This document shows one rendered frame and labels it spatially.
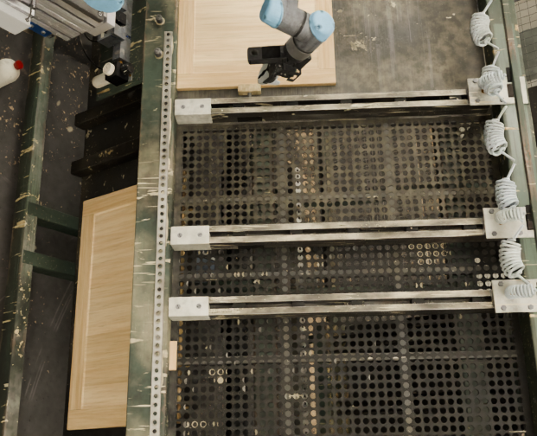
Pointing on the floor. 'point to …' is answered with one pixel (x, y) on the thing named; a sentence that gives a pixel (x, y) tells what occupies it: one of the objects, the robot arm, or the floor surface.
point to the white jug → (1, 73)
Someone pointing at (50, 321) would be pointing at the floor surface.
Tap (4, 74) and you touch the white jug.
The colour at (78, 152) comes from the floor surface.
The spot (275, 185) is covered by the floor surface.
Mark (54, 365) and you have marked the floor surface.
